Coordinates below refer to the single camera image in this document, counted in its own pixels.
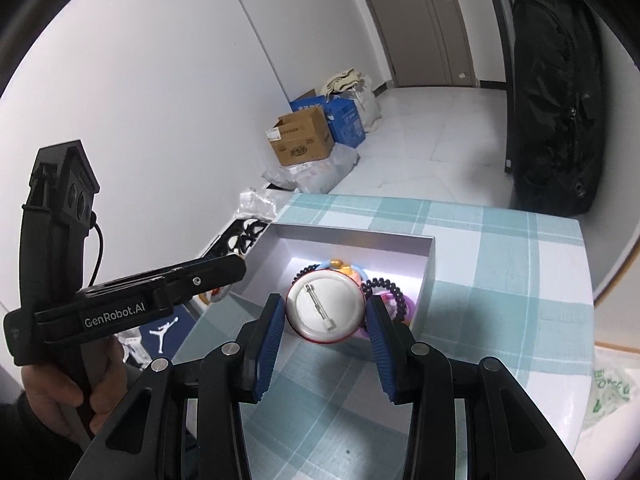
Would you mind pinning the green printed plastic bag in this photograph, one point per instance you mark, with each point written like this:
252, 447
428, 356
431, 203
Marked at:
612, 390

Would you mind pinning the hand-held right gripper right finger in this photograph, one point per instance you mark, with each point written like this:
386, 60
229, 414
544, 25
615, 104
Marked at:
382, 357

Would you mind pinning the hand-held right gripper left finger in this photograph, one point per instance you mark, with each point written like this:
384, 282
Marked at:
265, 352

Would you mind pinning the person's left forearm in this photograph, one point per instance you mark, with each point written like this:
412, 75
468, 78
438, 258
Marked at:
30, 445

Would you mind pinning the person's left hand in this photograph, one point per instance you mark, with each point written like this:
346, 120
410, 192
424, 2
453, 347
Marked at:
50, 390

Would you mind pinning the small grey parcel bag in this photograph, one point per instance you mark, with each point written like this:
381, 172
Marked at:
260, 205

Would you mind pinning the blue cardboard box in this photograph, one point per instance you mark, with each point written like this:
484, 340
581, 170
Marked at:
347, 125

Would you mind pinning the brown cardboard box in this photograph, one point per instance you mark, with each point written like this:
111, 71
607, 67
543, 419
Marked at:
300, 135

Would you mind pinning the beige cloth bag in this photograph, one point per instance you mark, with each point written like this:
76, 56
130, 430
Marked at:
345, 80

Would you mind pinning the teal checkered tablecloth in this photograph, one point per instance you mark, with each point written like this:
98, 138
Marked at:
500, 285

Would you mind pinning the large black bag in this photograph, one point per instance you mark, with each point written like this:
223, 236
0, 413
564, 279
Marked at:
555, 100

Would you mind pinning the white plastic bag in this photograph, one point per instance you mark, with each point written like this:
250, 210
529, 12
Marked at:
369, 107

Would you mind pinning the black patterned mat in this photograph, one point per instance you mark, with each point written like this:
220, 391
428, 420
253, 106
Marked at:
245, 237

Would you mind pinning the large grey parcel bag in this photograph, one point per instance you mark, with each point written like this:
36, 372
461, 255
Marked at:
325, 170

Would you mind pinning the grey cardboard box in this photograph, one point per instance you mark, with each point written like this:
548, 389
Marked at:
350, 241

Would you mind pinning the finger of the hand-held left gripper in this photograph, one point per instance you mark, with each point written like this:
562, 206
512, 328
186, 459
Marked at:
210, 275

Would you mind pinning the round pin badge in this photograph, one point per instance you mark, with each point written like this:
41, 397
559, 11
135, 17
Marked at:
320, 320

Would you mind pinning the grey door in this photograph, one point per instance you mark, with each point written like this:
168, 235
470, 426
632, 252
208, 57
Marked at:
415, 25

